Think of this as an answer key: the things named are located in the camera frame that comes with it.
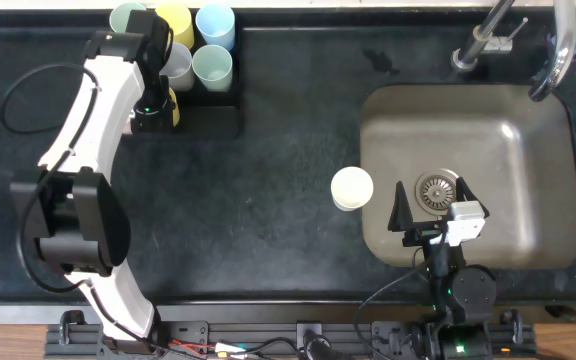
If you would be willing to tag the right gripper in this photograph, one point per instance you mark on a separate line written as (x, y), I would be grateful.
(425, 232)

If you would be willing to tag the green cup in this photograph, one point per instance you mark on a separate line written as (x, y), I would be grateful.
(120, 15)
(212, 67)

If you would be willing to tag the steel sink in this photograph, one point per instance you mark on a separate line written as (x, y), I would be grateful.
(508, 150)

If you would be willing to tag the blue cup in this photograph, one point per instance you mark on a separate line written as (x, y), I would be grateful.
(215, 25)

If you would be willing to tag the white cup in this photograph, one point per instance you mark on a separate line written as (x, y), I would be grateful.
(352, 187)

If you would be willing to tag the mounting rail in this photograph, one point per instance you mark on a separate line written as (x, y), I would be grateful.
(258, 332)

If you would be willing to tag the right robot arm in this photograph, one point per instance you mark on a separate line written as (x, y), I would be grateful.
(473, 290)

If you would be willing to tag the black tray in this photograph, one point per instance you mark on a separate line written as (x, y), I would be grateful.
(208, 120)

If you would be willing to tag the yellow cup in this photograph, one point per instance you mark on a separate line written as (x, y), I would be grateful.
(180, 22)
(175, 110)

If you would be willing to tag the grey cup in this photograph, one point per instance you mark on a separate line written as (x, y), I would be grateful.
(180, 65)

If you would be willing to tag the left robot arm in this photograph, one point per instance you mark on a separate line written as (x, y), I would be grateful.
(108, 100)

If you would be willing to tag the steel tap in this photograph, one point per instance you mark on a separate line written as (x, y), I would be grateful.
(468, 50)

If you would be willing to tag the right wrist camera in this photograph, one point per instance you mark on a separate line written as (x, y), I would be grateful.
(465, 222)

